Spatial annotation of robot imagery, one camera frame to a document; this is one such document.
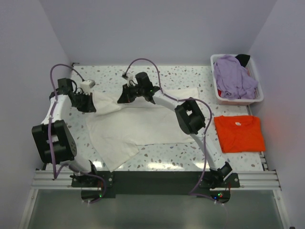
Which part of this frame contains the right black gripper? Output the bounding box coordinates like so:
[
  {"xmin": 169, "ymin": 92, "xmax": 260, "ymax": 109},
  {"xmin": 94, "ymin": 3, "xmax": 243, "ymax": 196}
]
[{"xmin": 117, "ymin": 83, "xmax": 144, "ymax": 104}]

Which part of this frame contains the white t shirt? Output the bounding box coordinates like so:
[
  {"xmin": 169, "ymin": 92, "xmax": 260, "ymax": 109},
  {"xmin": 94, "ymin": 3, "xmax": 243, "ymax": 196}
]
[{"xmin": 86, "ymin": 92, "xmax": 193, "ymax": 172}]

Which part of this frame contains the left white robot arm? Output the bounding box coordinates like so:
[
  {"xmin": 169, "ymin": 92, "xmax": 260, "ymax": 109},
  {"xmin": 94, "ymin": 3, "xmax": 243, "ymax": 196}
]
[{"xmin": 31, "ymin": 78, "xmax": 101, "ymax": 187}]

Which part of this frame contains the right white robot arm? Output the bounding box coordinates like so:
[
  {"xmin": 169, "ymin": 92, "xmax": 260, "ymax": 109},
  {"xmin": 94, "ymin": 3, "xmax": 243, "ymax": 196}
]
[{"xmin": 117, "ymin": 72, "xmax": 233, "ymax": 188}]

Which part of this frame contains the lilac t shirt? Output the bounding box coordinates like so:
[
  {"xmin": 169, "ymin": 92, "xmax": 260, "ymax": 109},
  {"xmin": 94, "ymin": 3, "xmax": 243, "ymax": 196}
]
[{"xmin": 213, "ymin": 55, "xmax": 258, "ymax": 100}]

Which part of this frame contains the white laundry basket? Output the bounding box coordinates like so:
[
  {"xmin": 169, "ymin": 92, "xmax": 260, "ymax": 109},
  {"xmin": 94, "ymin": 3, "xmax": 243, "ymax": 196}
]
[{"xmin": 210, "ymin": 54, "xmax": 264, "ymax": 106}]

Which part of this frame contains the folded orange t shirt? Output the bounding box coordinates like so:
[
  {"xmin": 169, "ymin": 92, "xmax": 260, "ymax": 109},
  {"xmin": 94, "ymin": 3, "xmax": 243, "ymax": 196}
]
[{"xmin": 214, "ymin": 115, "xmax": 265, "ymax": 153}]

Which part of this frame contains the black garment in basket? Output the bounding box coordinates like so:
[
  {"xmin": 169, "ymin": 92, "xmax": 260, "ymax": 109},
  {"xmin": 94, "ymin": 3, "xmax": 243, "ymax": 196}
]
[{"xmin": 235, "ymin": 54, "xmax": 251, "ymax": 68}]

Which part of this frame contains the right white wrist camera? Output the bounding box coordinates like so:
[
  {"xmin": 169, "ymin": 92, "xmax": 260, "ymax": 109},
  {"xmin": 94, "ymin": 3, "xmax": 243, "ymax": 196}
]
[{"xmin": 122, "ymin": 73, "xmax": 136, "ymax": 86}]

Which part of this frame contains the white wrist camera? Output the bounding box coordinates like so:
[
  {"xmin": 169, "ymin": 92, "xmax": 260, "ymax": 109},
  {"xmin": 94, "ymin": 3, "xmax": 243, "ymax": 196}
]
[
  {"xmin": 122, "ymin": 73, "xmax": 136, "ymax": 86},
  {"xmin": 80, "ymin": 80, "xmax": 95, "ymax": 94}
]

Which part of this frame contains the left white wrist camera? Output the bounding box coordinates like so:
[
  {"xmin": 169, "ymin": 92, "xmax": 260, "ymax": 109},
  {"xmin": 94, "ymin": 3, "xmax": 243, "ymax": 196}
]
[{"xmin": 80, "ymin": 80, "xmax": 95, "ymax": 94}]

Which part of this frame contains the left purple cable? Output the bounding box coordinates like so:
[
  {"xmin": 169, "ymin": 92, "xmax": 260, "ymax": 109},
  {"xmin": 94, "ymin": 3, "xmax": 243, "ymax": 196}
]
[{"xmin": 47, "ymin": 63, "xmax": 107, "ymax": 204}]

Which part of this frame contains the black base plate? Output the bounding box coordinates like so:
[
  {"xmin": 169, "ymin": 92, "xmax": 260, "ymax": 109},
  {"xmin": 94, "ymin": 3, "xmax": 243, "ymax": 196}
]
[{"xmin": 71, "ymin": 171, "xmax": 240, "ymax": 200}]

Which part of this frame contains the aluminium rail frame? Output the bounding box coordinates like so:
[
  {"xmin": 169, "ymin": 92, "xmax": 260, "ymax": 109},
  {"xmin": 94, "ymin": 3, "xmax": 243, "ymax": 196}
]
[{"xmin": 30, "ymin": 152, "xmax": 283, "ymax": 191}]

